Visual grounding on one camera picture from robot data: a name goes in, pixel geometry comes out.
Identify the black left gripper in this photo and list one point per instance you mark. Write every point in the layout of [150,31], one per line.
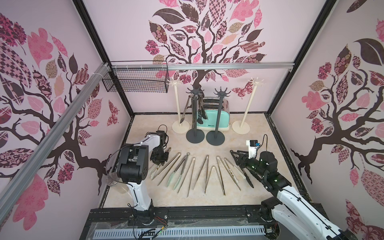
[158,161]

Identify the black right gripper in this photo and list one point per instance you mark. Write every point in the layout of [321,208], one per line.
[246,161]

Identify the black nylon tongs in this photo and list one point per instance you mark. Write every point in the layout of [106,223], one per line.
[247,178]

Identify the steel tongs white tips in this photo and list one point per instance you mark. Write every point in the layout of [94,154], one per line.
[154,171]

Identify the grey utensil rack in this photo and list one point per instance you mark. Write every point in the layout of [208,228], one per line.
[217,138]

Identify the grey utensil rack stand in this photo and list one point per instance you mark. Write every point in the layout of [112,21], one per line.
[194,135]

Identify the black silicone tip tongs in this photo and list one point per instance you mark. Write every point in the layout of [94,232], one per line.
[201,110]

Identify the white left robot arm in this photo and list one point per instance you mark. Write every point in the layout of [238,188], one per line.
[133,167]

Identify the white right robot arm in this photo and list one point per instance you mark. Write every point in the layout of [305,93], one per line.
[287,206]

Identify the steel tongs right centre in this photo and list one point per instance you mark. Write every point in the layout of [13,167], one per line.
[227,173]

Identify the green silicone tip tongs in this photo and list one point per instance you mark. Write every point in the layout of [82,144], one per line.
[178,172]

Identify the cream utensil rack right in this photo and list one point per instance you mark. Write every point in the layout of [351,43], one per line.
[241,127]

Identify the cream utensil rack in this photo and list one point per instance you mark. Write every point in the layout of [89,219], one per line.
[241,127]
[178,127]

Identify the cream utensil rack left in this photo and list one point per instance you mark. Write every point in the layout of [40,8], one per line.
[178,127]

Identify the clear glass lid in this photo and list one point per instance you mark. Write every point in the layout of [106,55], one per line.
[112,179]

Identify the mint green toaster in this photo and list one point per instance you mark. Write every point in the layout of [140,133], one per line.
[211,107]

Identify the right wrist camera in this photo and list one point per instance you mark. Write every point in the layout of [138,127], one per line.
[253,146]

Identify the white handled tongs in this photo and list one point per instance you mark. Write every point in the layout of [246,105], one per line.
[232,167]

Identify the white cable duct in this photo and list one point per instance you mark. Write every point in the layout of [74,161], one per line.
[178,233]

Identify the black wire basket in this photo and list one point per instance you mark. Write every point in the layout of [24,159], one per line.
[138,77]

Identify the aluminium frame rail back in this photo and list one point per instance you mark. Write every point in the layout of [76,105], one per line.
[229,66]

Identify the aluminium frame rail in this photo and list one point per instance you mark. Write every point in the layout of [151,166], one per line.
[25,175]
[229,66]

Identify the aluminium frame rail left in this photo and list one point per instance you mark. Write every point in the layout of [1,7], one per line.
[25,175]

